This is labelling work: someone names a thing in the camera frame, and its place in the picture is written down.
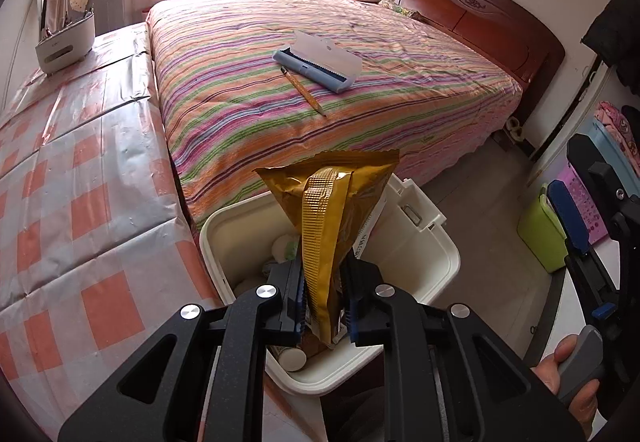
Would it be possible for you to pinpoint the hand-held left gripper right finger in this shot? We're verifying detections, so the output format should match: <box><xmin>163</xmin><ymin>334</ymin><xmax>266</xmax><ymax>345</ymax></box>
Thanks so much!
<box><xmin>340</xmin><ymin>254</ymin><xmax>593</xmax><ymax>442</ymax></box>

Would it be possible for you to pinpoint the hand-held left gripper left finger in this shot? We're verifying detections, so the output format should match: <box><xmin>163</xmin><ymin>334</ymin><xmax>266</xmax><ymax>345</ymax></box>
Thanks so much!
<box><xmin>57</xmin><ymin>259</ymin><xmax>308</xmax><ymax>442</ymax></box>

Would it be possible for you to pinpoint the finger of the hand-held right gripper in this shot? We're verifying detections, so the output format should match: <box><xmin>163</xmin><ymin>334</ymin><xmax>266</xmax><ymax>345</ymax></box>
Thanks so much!
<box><xmin>546</xmin><ymin>179</ymin><xmax>618</xmax><ymax>307</ymax></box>
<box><xmin>566</xmin><ymin>133</ymin><xmax>628</xmax><ymax>223</ymax></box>

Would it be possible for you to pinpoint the white plush lump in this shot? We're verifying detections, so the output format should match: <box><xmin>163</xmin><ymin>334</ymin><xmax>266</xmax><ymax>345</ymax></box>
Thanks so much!
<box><xmin>270</xmin><ymin>234</ymin><xmax>301</xmax><ymax>263</ymax></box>

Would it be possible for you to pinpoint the white plastic bin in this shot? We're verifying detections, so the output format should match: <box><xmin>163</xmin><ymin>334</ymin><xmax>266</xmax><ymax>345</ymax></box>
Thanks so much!
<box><xmin>199</xmin><ymin>172</ymin><xmax>461</xmax><ymax>398</ymax></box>

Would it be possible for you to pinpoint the gold snack bag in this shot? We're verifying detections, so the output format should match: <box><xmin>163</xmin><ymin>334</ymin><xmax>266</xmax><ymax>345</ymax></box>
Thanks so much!
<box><xmin>254</xmin><ymin>149</ymin><xmax>401</xmax><ymax>350</ymax></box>

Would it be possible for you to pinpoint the person's right hand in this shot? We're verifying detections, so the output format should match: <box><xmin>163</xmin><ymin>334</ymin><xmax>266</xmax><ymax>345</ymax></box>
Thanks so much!
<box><xmin>530</xmin><ymin>336</ymin><xmax>601</xmax><ymax>438</ymax></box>

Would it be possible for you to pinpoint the light blue plastic box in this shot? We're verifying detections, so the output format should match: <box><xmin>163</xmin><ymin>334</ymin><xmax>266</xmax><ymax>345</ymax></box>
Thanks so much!
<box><xmin>590</xmin><ymin>117</ymin><xmax>640</xmax><ymax>173</ymax></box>

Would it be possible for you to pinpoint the purple patterned sheet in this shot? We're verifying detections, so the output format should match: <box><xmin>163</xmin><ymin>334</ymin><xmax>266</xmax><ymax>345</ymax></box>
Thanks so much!
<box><xmin>555</xmin><ymin>159</ymin><xmax>613</xmax><ymax>245</ymax></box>

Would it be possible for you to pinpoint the green plastic bin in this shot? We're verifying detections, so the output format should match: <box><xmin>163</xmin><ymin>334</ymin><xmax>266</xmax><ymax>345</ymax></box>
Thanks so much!
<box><xmin>516</xmin><ymin>194</ymin><xmax>571</xmax><ymax>274</ymax></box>

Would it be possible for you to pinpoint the pink printed cloth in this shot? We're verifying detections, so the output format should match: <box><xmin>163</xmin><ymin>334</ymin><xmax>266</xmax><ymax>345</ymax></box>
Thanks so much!
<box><xmin>594</xmin><ymin>100</ymin><xmax>640</xmax><ymax>143</ymax></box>

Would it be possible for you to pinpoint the dark hanging jacket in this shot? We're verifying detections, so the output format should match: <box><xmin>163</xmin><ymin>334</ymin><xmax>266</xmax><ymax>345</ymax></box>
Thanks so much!
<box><xmin>580</xmin><ymin>0</ymin><xmax>640</xmax><ymax>95</ymax></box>

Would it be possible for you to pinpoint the wooden headboard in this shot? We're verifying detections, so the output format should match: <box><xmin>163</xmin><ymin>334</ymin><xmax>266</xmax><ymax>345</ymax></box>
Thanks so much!
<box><xmin>387</xmin><ymin>0</ymin><xmax>566</xmax><ymax>97</ymax></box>

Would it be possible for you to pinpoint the pencil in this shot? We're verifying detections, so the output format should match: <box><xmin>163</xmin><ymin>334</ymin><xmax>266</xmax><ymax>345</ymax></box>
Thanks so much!
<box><xmin>280</xmin><ymin>66</ymin><xmax>328</xmax><ymax>117</ymax></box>

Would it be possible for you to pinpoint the bed with striped cover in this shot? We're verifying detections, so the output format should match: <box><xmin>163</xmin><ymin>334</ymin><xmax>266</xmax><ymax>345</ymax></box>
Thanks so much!
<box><xmin>145</xmin><ymin>0</ymin><xmax>523</xmax><ymax>227</ymax></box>

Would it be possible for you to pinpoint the orange checked tablecloth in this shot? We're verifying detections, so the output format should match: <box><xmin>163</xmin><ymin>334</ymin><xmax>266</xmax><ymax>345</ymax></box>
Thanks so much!
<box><xmin>0</xmin><ymin>22</ymin><xmax>326</xmax><ymax>442</ymax></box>

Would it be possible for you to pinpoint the floral pillow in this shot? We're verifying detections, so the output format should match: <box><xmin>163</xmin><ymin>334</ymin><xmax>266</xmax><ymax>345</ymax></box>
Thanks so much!
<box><xmin>378</xmin><ymin>0</ymin><xmax>423</xmax><ymax>20</ymax></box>

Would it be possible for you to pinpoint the blue pencil case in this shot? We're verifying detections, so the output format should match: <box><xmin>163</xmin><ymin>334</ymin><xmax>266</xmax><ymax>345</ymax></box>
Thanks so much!
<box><xmin>272</xmin><ymin>30</ymin><xmax>363</xmax><ymax>95</ymax></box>

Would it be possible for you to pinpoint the white utensil holder box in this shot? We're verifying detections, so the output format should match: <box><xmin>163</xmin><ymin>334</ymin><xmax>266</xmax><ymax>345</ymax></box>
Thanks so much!
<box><xmin>35</xmin><ymin>9</ymin><xmax>97</xmax><ymax>74</ymax></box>

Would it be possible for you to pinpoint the white tower appliance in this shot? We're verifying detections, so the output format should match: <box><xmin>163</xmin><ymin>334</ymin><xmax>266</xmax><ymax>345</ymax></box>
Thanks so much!
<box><xmin>90</xmin><ymin>0</ymin><xmax>136</xmax><ymax>37</ymax></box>

